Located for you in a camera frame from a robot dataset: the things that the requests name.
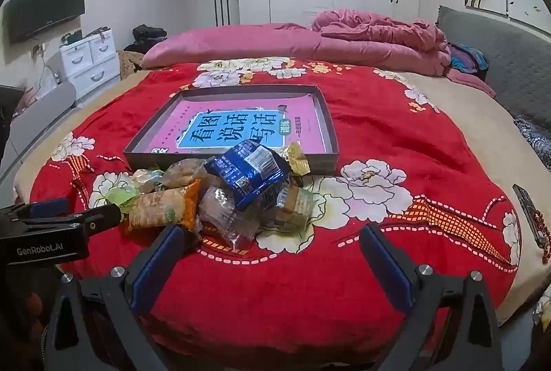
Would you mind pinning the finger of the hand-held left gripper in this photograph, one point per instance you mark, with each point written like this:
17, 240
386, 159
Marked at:
101, 217
45, 208

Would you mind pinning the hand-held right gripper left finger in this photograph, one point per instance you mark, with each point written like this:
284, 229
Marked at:
156, 267

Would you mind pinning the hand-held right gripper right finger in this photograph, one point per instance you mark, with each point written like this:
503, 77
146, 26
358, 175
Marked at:
387, 267

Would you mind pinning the light green snack packet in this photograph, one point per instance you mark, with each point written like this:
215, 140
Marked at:
120, 196

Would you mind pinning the orange cracker packet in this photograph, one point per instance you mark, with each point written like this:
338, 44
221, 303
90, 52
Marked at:
159, 207

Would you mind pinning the clear crinkled snack packet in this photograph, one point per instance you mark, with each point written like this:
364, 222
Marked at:
219, 209

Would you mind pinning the clear packet beige pastry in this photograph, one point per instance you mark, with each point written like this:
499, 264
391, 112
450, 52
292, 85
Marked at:
185, 173

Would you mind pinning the clear packet brown biscuit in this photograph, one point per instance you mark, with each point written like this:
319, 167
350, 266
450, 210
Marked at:
292, 203

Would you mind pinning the blue snack packet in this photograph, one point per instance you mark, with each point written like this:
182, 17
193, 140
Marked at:
245, 173

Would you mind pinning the gold yellow snack packet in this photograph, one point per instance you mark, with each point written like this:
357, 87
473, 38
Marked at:
298, 160

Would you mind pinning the grey cardboard box tray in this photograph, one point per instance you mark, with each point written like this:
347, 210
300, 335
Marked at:
320, 125

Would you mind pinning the dark wooden furniture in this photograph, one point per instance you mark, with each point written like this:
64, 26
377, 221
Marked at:
8, 117

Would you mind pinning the red floral blanket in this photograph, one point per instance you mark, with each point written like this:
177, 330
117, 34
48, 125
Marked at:
387, 138
482, 125

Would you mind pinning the black phone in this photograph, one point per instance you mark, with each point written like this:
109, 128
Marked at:
527, 209

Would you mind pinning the white drawer chest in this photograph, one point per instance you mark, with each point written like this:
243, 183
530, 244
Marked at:
90, 61

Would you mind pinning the brown knitted cloth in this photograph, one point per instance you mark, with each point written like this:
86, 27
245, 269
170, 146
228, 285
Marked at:
131, 65

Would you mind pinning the pink picture book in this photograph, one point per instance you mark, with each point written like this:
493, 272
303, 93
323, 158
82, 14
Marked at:
241, 125

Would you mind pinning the black bag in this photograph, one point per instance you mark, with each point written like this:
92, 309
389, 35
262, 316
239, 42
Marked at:
148, 33

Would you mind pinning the black white patterned cloth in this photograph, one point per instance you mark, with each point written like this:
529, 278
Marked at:
536, 142

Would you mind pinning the pink folded duvet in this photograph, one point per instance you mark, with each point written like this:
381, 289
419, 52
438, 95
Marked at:
241, 43

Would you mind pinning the purple teal cloth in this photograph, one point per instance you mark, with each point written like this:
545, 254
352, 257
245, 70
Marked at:
469, 57

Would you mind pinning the crumpled pink blanket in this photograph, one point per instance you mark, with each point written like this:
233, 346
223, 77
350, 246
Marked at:
370, 26

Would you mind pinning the grey padded headboard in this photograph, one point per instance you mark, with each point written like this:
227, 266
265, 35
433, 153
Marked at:
508, 52

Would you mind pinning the black wall television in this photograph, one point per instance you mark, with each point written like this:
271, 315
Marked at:
45, 5

